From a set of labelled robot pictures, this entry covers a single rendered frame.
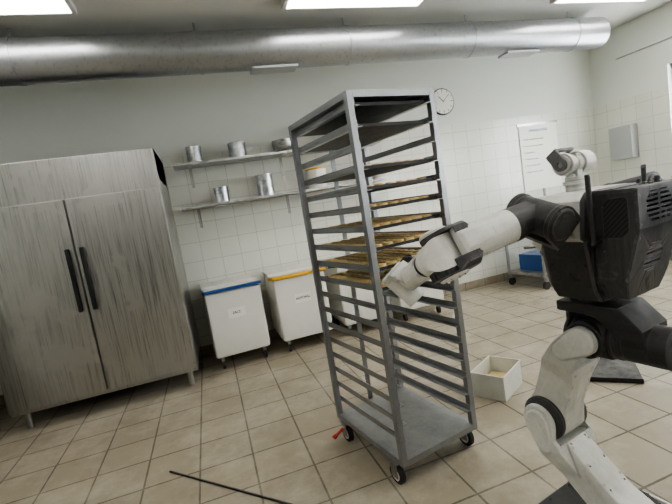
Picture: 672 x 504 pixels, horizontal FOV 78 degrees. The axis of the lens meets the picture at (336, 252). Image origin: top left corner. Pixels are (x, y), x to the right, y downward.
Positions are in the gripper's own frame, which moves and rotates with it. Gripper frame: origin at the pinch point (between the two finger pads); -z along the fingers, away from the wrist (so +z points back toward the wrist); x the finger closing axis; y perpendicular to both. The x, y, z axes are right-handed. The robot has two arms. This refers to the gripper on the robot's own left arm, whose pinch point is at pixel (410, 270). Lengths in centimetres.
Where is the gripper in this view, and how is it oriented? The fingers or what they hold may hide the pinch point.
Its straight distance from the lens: 152.0
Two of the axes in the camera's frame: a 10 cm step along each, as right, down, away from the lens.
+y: -9.5, 1.2, 3.0
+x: -1.6, -9.8, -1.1
